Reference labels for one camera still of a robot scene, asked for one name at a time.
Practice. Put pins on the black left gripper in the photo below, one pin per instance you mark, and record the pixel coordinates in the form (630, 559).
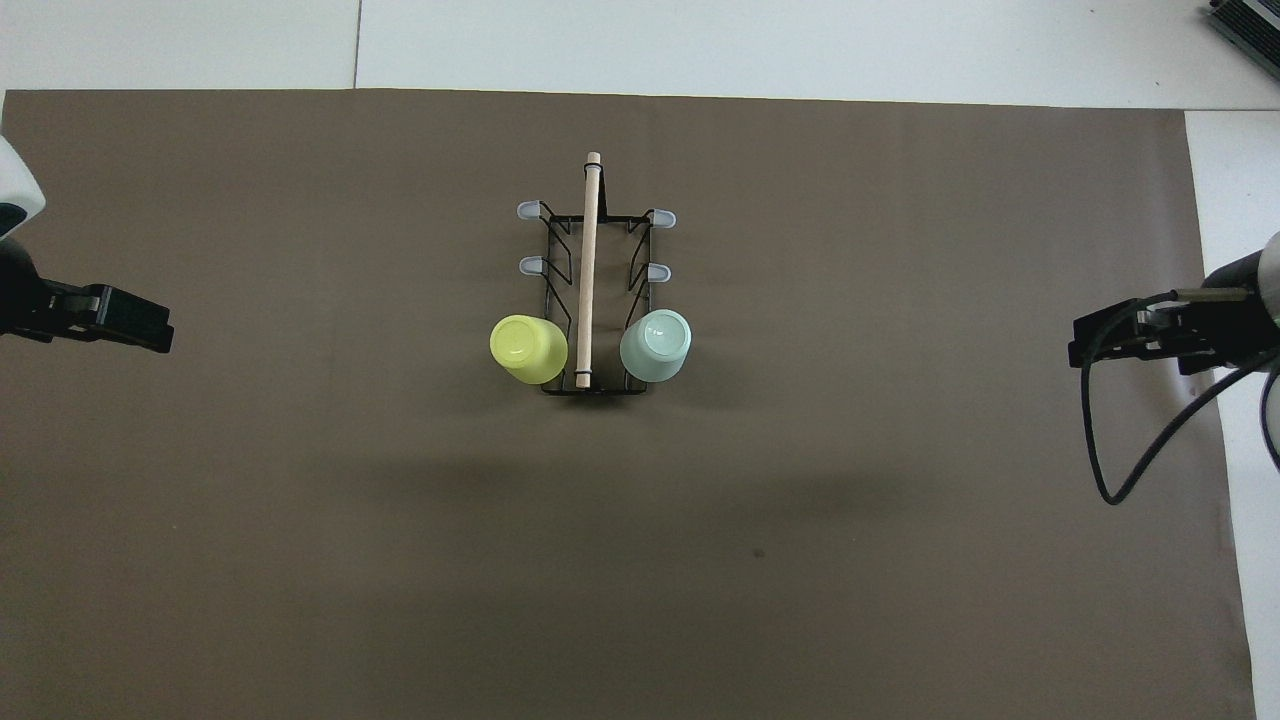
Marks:
(25, 285)

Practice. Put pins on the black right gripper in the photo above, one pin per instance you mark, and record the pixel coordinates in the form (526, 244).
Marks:
(1235, 315)

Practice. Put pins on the yellow plastic cup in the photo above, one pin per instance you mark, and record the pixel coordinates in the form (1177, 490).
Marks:
(525, 345)

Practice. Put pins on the pale green plastic cup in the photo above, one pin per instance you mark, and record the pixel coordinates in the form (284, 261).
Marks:
(657, 342)

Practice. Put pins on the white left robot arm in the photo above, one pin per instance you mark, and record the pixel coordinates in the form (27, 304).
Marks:
(15, 190)

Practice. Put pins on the dark grey ribbed device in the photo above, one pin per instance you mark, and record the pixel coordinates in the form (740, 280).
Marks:
(1250, 22)

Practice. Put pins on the brown table mat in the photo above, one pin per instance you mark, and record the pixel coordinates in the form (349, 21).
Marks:
(400, 520)

